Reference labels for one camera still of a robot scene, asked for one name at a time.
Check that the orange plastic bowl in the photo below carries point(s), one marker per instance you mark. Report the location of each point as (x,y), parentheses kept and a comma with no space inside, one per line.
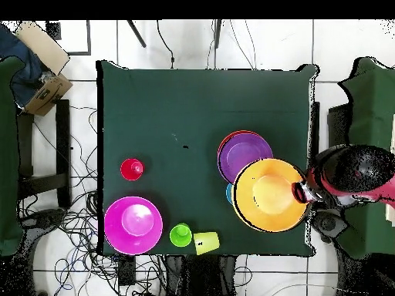
(268,197)

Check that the purple plastic bowl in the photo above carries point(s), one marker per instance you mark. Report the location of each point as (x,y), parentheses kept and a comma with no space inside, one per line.
(240,151)

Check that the red-orange plastic bowl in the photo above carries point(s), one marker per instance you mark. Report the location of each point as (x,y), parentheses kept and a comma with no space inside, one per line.
(228,135)

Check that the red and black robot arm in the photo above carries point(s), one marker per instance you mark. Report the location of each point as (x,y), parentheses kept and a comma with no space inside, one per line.
(358,172)

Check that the small blue plastic bowl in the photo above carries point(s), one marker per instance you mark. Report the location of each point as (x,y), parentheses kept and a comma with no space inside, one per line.
(229,192)

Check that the yellow plastic cup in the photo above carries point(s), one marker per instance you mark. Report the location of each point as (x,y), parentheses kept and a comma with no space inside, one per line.
(206,243)

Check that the green-covered side table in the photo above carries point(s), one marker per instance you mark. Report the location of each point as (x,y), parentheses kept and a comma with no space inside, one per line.
(370,108)
(7,154)

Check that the green plastic cup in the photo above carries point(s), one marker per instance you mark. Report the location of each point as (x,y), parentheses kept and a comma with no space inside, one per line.
(180,236)

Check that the red plastic cup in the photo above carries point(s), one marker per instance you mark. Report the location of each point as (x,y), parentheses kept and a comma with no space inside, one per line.
(132,169)

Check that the pink plastic bowl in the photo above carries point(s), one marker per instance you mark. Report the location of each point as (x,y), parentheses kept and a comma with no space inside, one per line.
(132,225)

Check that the black stand leg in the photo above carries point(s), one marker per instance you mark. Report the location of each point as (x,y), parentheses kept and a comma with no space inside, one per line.
(137,34)
(217,34)

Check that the dark green tablecloth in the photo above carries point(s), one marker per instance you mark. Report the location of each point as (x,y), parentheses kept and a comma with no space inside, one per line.
(139,101)

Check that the black power box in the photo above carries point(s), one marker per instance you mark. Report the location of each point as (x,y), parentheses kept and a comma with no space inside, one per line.
(126,271)

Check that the brown cardboard box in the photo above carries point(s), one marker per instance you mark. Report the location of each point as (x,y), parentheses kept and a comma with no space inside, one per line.
(46,95)

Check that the beige cardboard sheet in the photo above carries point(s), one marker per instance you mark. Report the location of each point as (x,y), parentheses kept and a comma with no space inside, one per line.
(43,46)

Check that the blue cloth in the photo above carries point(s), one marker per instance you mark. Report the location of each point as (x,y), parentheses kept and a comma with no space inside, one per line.
(21,71)

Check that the black chair frame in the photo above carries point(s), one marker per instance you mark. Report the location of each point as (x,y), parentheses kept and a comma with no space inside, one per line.
(338,126)
(63,154)

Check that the grey metal frame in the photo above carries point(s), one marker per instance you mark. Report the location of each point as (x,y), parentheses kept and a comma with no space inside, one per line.
(89,37)

